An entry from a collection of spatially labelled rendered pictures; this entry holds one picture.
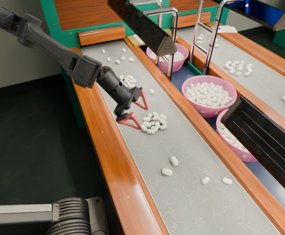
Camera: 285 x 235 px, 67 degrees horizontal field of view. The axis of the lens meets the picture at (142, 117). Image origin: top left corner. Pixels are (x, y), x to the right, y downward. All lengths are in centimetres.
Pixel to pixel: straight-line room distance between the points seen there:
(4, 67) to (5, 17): 157
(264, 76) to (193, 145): 69
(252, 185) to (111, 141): 52
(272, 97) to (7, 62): 220
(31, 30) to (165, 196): 73
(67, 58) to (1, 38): 171
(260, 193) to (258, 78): 73
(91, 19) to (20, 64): 116
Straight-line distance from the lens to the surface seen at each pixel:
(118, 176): 77
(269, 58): 156
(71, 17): 150
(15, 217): 71
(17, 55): 244
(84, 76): 65
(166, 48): 80
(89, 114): 99
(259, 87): 130
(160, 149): 86
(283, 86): 138
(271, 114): 112
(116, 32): 151
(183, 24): 173
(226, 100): 114
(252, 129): 52
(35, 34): 87
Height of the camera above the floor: 143
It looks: 44 degrees down
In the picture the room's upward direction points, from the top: straight up
